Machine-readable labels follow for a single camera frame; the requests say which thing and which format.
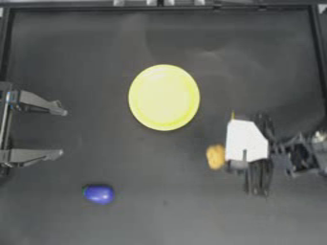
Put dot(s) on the brown toy chicken wing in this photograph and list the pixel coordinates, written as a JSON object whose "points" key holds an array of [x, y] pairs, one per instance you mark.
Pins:
{"points": [[215, 157]]}

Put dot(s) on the yellow plate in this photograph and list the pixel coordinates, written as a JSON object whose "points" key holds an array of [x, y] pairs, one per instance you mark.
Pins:
{"points": [[163, 97]]}

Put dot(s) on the blue toy eggplant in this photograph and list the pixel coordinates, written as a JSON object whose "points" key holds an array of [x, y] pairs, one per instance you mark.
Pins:
{"points": [[99, 194]]}

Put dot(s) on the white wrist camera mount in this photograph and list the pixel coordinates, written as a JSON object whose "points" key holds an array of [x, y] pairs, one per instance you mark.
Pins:
{"points": [[245, 140]]}

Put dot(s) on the black table frame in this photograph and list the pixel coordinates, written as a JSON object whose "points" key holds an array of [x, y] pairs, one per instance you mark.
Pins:
{"points": [[65, 5]]}

